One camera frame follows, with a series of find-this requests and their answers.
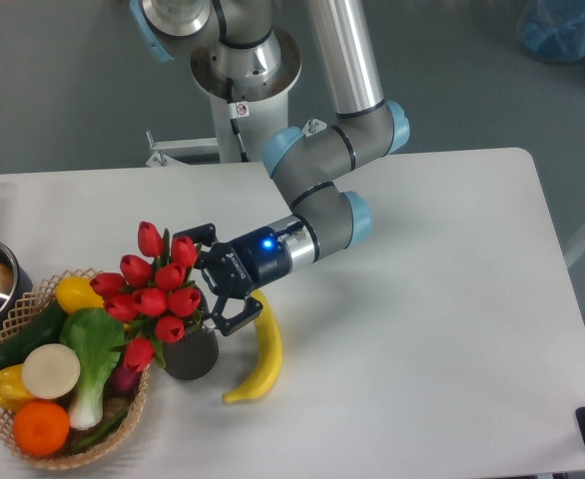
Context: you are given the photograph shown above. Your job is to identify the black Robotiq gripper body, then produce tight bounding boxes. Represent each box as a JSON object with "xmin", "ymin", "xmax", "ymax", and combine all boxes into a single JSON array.
[{"xmin": 199, "ymin": 227, "xmax": 292, "ymax": 299}]

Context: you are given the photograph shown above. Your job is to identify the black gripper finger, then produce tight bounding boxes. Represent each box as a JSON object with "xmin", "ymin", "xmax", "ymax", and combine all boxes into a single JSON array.
[
  {"xmin": 173, "ymin": 223, "xmax": 218, "ymax": 247},
  {"xmin": 202, "ymin": 295, "xmax": 264, "ymax": 335}
]

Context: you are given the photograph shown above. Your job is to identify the red tulip bouquet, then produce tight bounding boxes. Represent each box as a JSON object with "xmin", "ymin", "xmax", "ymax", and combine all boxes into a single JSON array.
[{"xmin": 90, "ymin": 222, "xmax": 203, "ymax": 373}]

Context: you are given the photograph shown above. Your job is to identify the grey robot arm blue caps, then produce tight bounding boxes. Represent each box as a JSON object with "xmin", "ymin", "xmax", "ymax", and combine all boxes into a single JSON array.
[{"xmin": 130, "ymin": 1, "xmax": 410, "ymax": 335}]

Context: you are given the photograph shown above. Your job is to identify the dark grey ribbed vase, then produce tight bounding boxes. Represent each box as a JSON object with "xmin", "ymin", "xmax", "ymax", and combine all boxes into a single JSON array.
[{"xmin": 161, "ymin": 286, "xmax": 220, "ymax": 382}]

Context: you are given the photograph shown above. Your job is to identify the yellow banana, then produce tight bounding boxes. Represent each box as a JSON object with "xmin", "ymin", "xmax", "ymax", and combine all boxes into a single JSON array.
[{"xmin": 222, "ymin": 290, "xmax": 284, "ymax": 404}]

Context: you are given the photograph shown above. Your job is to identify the purple sweet potato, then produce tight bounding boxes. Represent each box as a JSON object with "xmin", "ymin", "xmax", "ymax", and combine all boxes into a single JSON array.
[{"xmin": 109, "ymin": 364, "xmax": 141, "ymax": 393}]

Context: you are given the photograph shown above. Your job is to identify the green bok choy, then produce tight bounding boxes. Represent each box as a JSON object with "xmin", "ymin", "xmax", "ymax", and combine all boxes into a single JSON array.
[{"xmin": 60, "ymin": 308, "xmax": 124, "ymax": 430}]

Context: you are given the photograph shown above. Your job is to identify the yellow squash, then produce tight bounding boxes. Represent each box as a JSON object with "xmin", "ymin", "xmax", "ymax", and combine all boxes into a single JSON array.
[{"xmin": 55, "ymin": 275, "xmax": 132, "ymax": 332}]

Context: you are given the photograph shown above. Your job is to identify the green cucumber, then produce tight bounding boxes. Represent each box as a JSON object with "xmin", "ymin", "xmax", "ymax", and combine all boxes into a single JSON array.
[{"xmin": 0, "ymin": 299, "xmax": 68, "ymax": 371}]

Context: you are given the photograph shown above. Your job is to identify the dark green chili pepper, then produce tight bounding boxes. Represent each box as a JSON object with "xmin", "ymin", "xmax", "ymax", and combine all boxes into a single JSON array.
[{"xmin": 67, "ymin": 409, "xmax": 127, "ymax": 455}]

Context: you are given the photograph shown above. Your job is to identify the woven wicker basket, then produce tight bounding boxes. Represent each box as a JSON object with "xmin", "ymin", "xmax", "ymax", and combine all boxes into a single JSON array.
[{"xmin": 0, "ymin": 268, "xmax": 150, "ymax": 471}]

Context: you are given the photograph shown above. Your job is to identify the orange fruit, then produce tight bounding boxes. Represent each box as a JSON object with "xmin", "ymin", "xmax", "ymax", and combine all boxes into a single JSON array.
[{"xmin": 12, "ymin": 400, "xmax": 70, "ymax": 457}]

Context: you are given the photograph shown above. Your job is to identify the yellow bell pepper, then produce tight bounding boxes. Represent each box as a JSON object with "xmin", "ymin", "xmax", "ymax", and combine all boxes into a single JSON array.
[{"xmin": 0, "ymin": 364, "xmax": 36, "ymax": 412}]

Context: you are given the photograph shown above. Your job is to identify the blue plastic bag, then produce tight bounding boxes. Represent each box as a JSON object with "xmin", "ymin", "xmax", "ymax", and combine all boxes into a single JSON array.
[{"xmin": 517, "ymin": 1, "xmax": 585, "ymax": 65}]

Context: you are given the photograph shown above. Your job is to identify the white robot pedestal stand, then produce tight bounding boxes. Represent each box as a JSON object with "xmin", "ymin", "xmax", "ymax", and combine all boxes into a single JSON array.
[{"xmin": 145, "ymin": 27, "xmax": 333, "ymax": 169}]

